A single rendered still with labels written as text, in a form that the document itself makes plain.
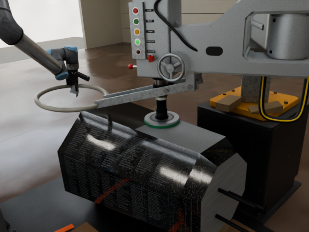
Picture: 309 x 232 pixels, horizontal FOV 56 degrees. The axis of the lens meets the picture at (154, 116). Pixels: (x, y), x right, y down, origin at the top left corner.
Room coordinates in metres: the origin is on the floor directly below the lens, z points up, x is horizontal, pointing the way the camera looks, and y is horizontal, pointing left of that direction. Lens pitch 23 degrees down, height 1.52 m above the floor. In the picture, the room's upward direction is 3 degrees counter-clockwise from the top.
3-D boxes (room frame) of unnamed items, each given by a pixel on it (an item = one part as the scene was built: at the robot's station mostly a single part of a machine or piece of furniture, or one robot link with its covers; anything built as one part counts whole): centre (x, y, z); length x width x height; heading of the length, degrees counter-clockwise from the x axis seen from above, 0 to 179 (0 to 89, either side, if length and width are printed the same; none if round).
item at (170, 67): (1.47, -0.11, 1.18); 0.15 x 0.10 x 0.15; 67
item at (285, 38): (1.37, -0.65, 1.32); 0.19 x 0.19 x 0.20
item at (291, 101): (2.02, -0.74, 0.76); 0.49 x 0.49 x 0.05; 42
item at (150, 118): (1.63, -0.04, 0.82); 0.21 x 0.21 x 0.01
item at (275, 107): (1.78, -0.74, 0.80); 0.20 x 0.10 x 0.05; 88
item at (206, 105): (2.02, -0.74, 0.37); 0.66 x 0.66 x 0.74; 42
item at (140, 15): (1.55, 0.06, 1.35); 0.08 x 0.03 x 0.28; 67
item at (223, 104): (1.89, -0.52, 0.81); 0.20 x 0.10 x 0.05; 140
